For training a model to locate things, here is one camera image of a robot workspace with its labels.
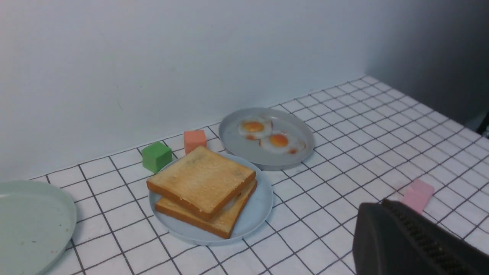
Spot salmon orange cube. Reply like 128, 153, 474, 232
183, 130, 207, 154

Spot toast slice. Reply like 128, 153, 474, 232
147, 146, 256, 221
155, 180, 258, 239

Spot green cube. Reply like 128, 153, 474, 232
141, 142, 173, 174

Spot light blue plate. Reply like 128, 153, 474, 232
148, 152, 274, 246

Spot back fried egg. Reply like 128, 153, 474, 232
238, 116, 273, 141

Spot pale green plate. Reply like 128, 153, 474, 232
0, 181, 77, 275

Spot checkered white tablecloth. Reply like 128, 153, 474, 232
38, 76, 489, 275

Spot front right fried egg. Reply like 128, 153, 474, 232
259, 132, 306, 154

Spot fried egg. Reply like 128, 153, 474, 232
259, 132, 306, 154
238, 116, 273, 141

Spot pink cube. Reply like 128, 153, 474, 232
401, 179, 435, 214

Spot grey plate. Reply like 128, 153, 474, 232
219, 108, 315, 170

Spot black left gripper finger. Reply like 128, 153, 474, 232
352, 199, 489, 275

